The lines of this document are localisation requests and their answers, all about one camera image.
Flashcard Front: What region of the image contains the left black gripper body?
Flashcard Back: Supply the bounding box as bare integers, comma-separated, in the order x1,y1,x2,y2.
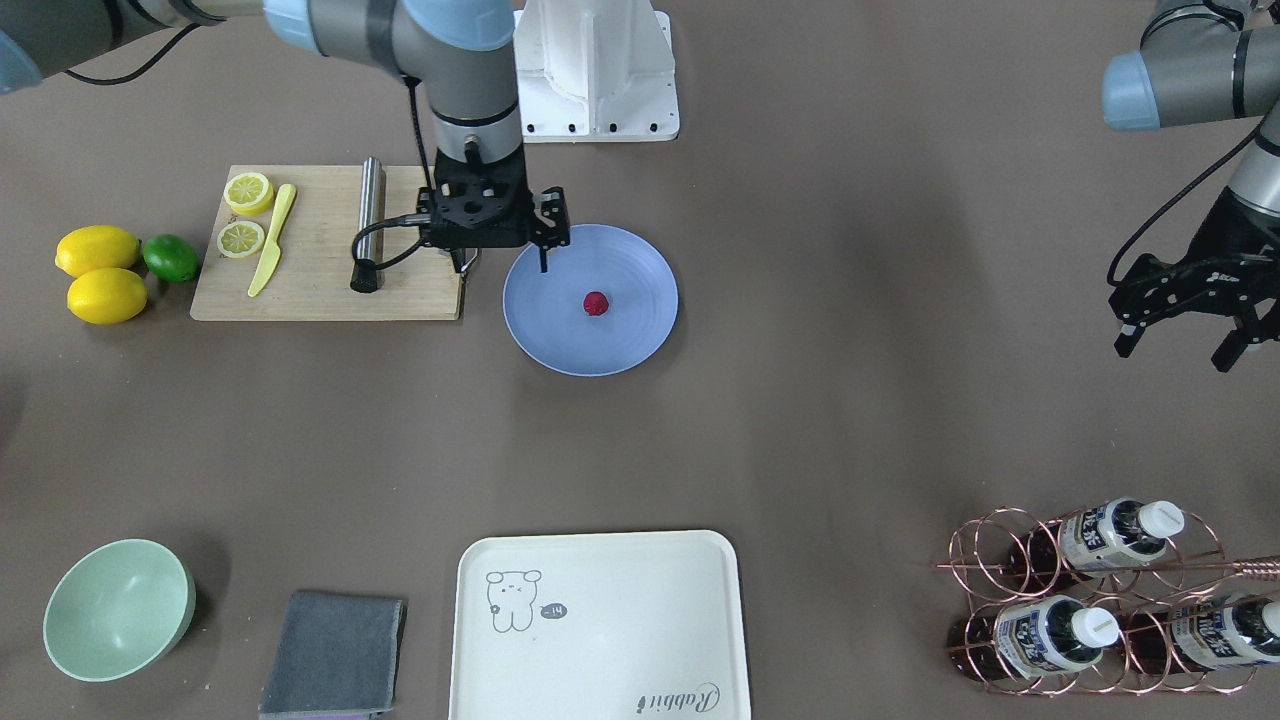
1185,187,1279,261

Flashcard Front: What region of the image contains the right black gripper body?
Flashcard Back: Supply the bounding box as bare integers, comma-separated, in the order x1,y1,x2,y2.
420,150,535,250

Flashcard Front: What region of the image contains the red strawberry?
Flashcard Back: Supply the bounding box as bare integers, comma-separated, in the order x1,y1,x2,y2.
582,291,611,316

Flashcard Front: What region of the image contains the blue plate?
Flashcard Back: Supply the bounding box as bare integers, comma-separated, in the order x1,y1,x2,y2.
503,224,678,377

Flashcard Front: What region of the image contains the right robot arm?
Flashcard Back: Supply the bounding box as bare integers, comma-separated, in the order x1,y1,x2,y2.
1,1,570,279

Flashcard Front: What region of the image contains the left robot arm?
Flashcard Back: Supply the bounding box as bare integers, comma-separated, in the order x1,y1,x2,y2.
1101,1,1279,373

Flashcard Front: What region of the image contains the steel muddler black cap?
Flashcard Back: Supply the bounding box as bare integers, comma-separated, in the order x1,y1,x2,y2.
349,156,387,293

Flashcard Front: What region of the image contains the wooden cutting board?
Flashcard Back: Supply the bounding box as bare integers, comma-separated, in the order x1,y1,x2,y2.
189,163,462,322

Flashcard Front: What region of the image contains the yellow plastic knife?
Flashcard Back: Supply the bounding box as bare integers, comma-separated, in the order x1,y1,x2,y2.
246,183,298,299

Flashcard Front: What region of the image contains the tea bottle three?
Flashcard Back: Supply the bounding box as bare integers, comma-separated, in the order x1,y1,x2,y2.
1002,497,1187,592

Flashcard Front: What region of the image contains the lemon half front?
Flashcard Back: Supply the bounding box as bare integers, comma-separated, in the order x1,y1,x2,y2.
221,170,276,217

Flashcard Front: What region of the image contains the lemon half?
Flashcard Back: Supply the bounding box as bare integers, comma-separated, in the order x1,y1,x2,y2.
215,220,268,259
221,170,276,217

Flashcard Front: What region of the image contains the lemon half back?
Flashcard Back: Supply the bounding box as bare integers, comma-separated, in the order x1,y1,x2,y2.
215,220,268,259

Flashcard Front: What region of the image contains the tea bottle two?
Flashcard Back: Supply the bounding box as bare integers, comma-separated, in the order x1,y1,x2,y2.
1126,593,1279,676

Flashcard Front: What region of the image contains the green lime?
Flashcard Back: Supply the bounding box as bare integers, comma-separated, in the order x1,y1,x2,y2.
141,234,201,283

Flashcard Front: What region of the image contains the tea bottle one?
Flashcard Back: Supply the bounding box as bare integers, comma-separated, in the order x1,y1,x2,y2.
946,594,1121,683

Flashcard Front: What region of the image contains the yellow lemon far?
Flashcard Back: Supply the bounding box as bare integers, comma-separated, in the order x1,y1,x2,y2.
67,266,148,325

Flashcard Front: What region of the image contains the yellow lemon near bowl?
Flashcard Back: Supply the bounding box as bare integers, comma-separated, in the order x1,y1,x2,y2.
54,224,141,278

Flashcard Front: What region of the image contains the cream rabbit tray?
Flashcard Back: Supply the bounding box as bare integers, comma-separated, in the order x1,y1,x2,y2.
448,529,753,719

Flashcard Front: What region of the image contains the grey folded cloth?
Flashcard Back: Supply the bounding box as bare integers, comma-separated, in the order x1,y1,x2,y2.
259,591,404,719

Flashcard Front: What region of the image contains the mint green bowl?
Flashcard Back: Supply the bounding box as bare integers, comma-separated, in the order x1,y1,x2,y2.
42,538,197,683

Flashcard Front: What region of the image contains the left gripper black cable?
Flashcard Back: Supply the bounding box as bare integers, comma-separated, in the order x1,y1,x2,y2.
1105,120,1266,291

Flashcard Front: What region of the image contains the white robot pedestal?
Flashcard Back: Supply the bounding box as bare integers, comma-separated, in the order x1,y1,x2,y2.
513,1,681,143

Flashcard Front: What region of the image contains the copper wire bottle rack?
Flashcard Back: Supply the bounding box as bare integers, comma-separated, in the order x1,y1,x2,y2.
938,506,1279,697

